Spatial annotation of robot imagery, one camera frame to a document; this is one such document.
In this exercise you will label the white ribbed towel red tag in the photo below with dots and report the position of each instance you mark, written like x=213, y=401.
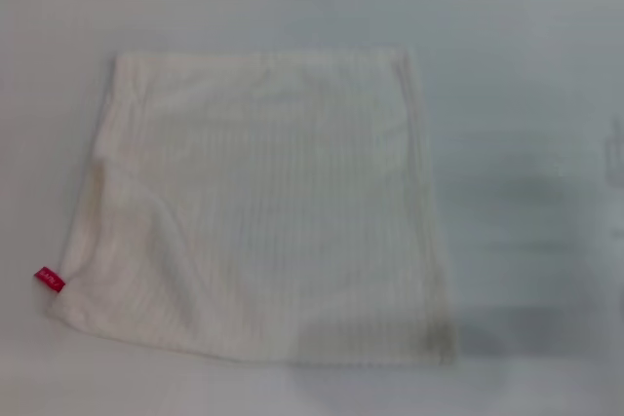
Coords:
x=263, y=211

